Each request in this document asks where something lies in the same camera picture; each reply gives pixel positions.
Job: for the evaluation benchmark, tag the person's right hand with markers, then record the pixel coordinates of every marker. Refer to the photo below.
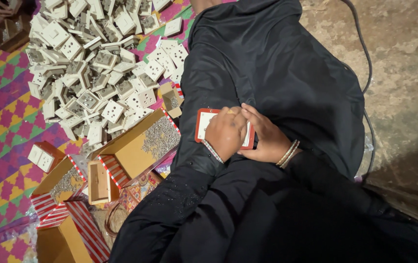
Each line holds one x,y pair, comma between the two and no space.
269,142

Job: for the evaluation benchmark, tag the person's left hand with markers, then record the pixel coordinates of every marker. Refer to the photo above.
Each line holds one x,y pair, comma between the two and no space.
225,135

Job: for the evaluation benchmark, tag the person's right fingers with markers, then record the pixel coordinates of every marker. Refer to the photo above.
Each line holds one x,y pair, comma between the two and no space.
254,114

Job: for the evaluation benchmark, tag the person's left fingers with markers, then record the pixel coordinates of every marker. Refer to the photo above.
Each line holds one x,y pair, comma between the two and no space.
234,115

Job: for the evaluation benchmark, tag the red framed white switch plate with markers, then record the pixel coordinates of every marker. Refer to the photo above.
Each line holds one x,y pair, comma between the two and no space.
202,124

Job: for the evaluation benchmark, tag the beaded bangles on left wrist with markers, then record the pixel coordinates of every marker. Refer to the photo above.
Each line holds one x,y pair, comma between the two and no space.
212,150

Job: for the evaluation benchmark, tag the gold white bangles on right wrist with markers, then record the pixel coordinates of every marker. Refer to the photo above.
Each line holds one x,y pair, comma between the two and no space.
288,153

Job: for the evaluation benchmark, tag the person's black robe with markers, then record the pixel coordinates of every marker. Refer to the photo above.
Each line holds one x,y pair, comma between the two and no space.
267,54

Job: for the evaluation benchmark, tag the small open cardboard box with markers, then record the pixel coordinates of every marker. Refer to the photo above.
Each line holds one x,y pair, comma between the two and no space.
170,98

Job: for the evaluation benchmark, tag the pile of silver screws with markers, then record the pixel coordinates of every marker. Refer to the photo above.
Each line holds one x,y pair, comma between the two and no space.
66,184
161,140

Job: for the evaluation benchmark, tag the large cardboard box with striped flaps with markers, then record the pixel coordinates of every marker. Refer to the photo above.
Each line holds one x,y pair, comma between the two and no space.
132,153

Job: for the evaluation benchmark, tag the patterned cloth bag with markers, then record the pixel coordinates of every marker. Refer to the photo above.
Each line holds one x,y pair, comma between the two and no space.
137,193

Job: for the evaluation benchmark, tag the small empty wooden box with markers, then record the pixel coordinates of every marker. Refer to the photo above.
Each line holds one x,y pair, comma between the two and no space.
99,184

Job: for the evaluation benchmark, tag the heap of white socket modules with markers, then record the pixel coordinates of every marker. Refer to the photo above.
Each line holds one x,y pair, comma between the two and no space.
92,62

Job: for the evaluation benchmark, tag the woven jute basket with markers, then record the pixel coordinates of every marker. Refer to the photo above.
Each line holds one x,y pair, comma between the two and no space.
116,219

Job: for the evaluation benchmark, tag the medium cardboard box with striped flaps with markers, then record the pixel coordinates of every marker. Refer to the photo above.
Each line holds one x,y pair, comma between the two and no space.
53,179

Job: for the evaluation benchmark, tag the brown box with white sockets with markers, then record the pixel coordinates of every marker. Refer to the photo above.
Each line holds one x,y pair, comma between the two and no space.
41,157

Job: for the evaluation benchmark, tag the empty striped cardboard box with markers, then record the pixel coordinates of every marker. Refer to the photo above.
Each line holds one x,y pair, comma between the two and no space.
63,243

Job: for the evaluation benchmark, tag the colourful diamond patterned mat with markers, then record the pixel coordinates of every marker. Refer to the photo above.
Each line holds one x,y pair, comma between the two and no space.
4,120

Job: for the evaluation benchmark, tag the brown wooden box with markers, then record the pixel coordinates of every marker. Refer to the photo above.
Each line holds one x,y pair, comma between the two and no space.
11,33

